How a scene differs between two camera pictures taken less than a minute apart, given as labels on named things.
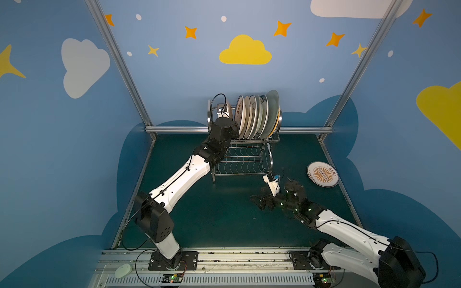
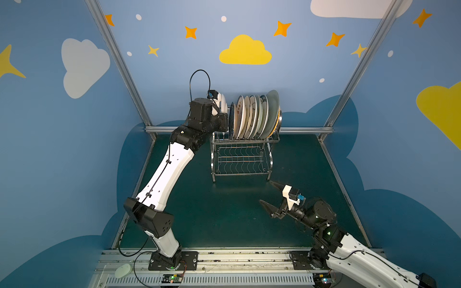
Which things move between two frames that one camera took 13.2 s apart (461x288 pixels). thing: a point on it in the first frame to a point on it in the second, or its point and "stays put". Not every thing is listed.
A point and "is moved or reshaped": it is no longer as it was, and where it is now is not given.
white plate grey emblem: (254, 116) stays put
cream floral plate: (248, 112) stays put
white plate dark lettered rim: (265, 110) stays put
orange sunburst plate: (323, 174) is moved or reshaped
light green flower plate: (260, 116) stays put
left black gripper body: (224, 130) to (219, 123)
